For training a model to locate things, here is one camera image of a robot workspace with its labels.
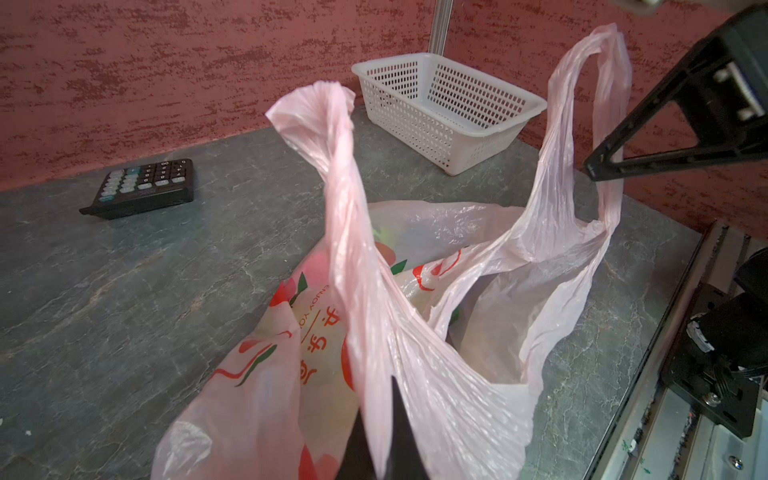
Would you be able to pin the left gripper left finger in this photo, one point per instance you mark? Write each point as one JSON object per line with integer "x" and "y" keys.
{"x": 356, "y": 463}

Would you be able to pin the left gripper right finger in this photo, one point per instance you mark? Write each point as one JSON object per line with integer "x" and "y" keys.
{"x": 404, "y": 461}

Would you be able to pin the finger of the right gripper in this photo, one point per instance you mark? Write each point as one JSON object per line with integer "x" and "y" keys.
{"x": 683, "y": 123}

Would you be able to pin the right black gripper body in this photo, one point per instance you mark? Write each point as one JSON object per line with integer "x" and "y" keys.
{"x": 743, "y": 39}

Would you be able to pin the pink plastic bag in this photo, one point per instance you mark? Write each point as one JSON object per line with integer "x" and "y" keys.
{"x": 460, "y": 302}

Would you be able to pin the white plastic basket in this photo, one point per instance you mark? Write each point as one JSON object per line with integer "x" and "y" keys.
{"x": 453, "y": 115}

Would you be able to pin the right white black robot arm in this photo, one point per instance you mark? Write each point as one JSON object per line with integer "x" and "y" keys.
{"x": 720, "y": 86}

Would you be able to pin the black calculator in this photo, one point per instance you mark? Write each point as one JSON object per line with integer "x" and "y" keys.
{"x": 139, "y": 189}

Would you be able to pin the aluminium front rail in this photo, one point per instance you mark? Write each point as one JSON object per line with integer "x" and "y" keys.
{"x": 658, "y": 435}

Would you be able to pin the right aluminium corner post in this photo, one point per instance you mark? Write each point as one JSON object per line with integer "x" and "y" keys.
{"x": 440, "y": 26}

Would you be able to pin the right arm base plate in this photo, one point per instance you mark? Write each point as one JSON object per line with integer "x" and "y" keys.
{"x": 714, "y": 366}

